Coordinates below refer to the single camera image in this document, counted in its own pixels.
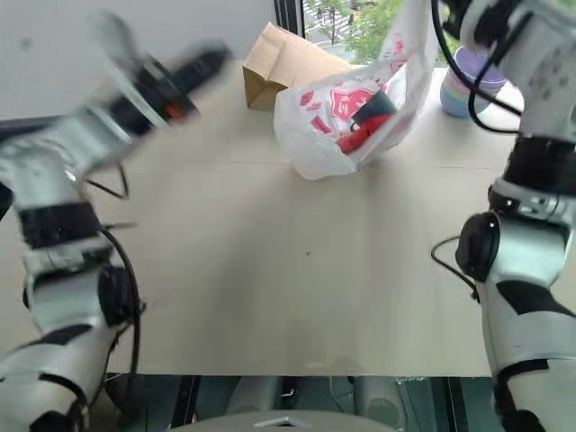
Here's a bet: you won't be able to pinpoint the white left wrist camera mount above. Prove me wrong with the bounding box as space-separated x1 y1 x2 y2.
87 13 168 131

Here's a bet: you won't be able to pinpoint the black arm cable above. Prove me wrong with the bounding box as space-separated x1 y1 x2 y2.
429 0 527 302
85 157 148 377

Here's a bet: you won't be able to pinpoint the grey rounded shape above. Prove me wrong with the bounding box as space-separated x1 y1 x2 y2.
354 375 407 425

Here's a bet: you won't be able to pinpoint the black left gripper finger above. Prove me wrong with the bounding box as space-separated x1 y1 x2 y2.
173 41 233 78
179 50 233 94

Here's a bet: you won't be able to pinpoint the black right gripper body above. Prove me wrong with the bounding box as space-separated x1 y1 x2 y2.
442 0 465 40

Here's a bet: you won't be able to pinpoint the white red-printed plastic bag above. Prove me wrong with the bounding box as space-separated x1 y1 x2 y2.
273 0 440 182

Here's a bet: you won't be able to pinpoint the stack of pastel bowls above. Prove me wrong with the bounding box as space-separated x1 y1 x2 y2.
439 44 510 120

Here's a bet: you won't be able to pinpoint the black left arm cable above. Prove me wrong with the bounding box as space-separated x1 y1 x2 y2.
85 157 148 377

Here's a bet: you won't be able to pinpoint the black table leg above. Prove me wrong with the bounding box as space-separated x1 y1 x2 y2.
447 377 466 432
177 374 203 425

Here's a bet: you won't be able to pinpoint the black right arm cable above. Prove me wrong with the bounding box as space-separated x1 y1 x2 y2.
429 0 527 302

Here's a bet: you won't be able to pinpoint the brown paper bag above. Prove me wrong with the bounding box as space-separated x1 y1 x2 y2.
241 21 355 111

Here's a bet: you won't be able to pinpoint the dark window frame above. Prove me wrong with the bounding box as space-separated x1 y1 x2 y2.
273 0 308 41

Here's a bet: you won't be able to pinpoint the green trees outside window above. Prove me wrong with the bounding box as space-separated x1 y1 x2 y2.
305 0 409 65

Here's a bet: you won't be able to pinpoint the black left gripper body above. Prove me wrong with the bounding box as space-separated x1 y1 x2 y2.
141 58 200 126

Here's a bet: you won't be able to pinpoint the red and black bagged item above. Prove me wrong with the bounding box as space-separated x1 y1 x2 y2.
337 89 400 157

